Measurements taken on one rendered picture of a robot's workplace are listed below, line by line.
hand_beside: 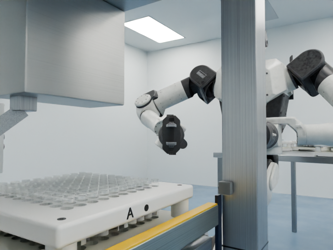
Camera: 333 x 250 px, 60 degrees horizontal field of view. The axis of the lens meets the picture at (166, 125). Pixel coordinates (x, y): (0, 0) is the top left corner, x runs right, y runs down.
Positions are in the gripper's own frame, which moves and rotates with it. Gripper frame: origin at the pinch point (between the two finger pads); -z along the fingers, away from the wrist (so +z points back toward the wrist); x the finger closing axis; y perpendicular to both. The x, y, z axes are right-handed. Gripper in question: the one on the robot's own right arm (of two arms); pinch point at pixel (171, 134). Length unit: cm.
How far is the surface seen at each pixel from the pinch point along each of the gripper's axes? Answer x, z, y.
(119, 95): -7.6, -28.0, 10.9
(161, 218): 12.9, -43.7, 1.6
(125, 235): 13, -51, 6
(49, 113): -36, 351, 184
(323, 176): 61, 383, -246
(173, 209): 11.6, -43.1, -0.1
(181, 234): 13, -49, -1
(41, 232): 9, -61, 12
